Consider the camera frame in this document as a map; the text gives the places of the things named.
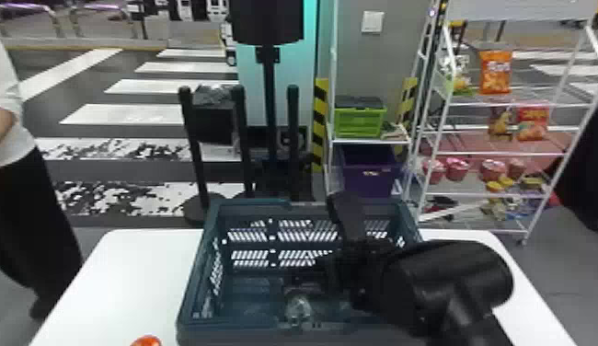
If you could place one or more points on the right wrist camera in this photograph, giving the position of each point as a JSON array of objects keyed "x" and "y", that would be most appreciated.
[{"x": 346, "y": 215}]

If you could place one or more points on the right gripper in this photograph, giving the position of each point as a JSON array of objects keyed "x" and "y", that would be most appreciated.
[{"x": 347, "y": 270}]

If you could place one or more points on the red can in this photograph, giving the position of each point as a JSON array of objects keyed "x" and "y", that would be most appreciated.
[{"x": 146, "y": 341}]

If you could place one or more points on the orange snack packet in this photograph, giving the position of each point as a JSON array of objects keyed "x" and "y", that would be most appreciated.
[{"x": 495, "y": 72}]

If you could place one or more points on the white wall plate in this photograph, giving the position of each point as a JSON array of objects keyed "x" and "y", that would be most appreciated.
[{"x": 372, "y": 21}]

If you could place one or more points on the green crate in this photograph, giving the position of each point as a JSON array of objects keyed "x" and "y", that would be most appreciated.
[{"x": 359, "y": 123}]

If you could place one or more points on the person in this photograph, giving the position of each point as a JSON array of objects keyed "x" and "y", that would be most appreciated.
[{"x": 19, "y": 217}]

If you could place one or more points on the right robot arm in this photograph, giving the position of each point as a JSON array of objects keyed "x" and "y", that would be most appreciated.
[{"x": 448, "y": 285}]

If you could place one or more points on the yellow black striped post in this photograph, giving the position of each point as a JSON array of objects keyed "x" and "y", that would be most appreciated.
[
  {"x": 320, "y": 125},
  {"x": 408, "y": 99}
]

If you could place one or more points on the blue basket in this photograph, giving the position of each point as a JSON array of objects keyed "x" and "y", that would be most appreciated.
[{"x": 207, "y": 299}]

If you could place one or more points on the yellow can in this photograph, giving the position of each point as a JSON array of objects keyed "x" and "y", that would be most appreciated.
[
  {"x": 494, "y": 186},
  {"x": 506, "y": 181}
]

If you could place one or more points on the purple crate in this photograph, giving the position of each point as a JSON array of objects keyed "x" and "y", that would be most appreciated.
[{"x": 369, "y": 181}]

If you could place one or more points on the white shelf trolley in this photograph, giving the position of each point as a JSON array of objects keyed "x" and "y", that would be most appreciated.
[{"x": 366, "y": 141}]

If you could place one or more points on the green snack packet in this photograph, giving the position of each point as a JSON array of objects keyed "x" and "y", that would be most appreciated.
[{"x": 457, "y": 77}]

